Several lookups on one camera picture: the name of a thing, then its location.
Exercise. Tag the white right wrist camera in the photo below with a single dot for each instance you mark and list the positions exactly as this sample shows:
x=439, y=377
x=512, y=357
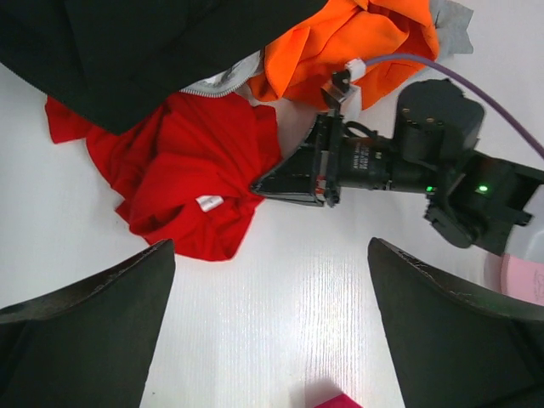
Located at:
x=341, y=95

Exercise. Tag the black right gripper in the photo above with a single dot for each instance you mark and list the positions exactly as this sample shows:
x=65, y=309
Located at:
x=436, y=128

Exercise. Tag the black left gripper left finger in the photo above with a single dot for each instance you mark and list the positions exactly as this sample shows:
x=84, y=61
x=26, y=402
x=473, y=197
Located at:
x=89, y=344

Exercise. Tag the magenta cube block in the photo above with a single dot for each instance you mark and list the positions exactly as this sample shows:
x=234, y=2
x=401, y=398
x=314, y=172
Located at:
x=338, y=401

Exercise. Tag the grey cloth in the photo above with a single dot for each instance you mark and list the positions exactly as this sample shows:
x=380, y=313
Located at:
x=451, y=21

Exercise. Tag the pink plate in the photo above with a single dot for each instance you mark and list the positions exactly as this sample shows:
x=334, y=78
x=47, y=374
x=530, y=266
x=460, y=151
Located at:
x=522, y=268

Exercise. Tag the orange zip jacket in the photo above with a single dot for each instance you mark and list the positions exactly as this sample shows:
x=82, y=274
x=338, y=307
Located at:
x=297, y=63

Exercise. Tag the red cloth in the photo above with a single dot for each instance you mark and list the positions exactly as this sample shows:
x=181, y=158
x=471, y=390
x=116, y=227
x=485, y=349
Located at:
x=184, y=173

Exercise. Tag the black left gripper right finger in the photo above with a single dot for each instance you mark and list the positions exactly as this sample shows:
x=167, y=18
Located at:
x=455, y=343

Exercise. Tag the black cloth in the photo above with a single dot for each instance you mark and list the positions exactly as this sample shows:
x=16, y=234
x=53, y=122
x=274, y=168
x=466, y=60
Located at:
x=114, y=62

